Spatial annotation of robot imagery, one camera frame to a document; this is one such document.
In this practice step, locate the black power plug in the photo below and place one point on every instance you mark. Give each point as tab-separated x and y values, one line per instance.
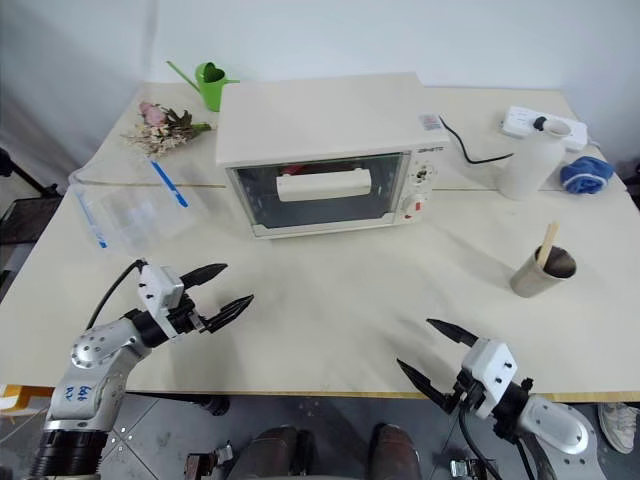
540	123

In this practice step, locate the clear plastic box blue clips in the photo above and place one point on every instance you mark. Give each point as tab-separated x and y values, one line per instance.
132	212

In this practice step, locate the dried flower bouquet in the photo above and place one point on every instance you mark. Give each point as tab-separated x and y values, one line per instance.
160	127

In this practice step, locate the metal cup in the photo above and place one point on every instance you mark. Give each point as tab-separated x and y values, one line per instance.
537	280

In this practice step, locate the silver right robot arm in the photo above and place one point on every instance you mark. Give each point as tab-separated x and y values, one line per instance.
555	425

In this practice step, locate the white power strip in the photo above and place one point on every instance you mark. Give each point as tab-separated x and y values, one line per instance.
520	120

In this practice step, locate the dark red object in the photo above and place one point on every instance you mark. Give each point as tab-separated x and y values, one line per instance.
292	170

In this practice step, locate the dark rounded shape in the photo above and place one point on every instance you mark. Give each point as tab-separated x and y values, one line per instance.
395	452
277	452

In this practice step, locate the white sneaker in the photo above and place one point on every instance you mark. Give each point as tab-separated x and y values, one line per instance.
620	427

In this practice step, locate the white plastic bottle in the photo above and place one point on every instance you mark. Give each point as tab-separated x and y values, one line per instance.
530	165

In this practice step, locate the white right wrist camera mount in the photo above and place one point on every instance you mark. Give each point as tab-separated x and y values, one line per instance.
490	372

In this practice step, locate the white toaster oven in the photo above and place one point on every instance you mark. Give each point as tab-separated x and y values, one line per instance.
320	115

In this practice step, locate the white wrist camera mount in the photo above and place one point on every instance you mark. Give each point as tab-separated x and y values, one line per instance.
160	295
490	372

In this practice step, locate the wooden sticks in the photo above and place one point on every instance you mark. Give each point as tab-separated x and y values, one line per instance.
548	242

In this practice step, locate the metal clamp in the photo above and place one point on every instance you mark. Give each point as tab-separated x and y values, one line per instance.
207	462
467	469

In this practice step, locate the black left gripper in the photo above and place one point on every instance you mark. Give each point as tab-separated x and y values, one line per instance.
186	317

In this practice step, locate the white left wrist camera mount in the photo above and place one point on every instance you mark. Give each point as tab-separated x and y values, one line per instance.
160	295

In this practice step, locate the blue cloth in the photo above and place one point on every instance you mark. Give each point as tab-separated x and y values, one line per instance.
587	175

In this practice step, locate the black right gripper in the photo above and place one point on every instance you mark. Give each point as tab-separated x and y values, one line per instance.
467	392

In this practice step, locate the black tripod stand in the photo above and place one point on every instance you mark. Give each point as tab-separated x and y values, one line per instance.
27	175

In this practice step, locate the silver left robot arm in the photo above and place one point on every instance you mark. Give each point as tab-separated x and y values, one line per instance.
95	370

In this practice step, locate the green watering can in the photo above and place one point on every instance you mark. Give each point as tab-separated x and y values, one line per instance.
212	90

